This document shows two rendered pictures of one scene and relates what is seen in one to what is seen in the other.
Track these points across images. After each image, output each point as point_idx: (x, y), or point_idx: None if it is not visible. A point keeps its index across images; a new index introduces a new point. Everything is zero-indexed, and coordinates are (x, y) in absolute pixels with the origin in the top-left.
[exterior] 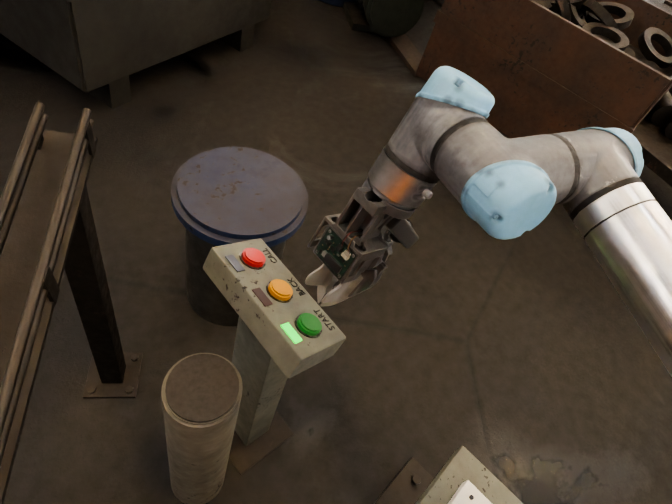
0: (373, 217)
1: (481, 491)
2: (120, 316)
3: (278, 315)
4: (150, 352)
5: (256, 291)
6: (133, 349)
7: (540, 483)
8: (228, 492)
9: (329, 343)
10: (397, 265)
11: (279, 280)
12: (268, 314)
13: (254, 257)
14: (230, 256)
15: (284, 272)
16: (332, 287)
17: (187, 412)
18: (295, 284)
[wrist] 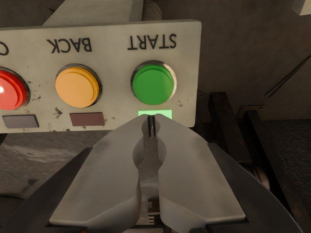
0: None
1: None
2: (13, 8)
3: (122, 115)
4: (48, 2)
5: (77, 122)
6: (44, 12)
7: None
8: (164, 4)
9: (195, 70)
10: None
11: (59, 85)
12: (117, 127)
13: (6, 97)
14: (6, 122)
15: (33, 45)
16: (143, 122)
17: (152, 135)
18: (64, 42)
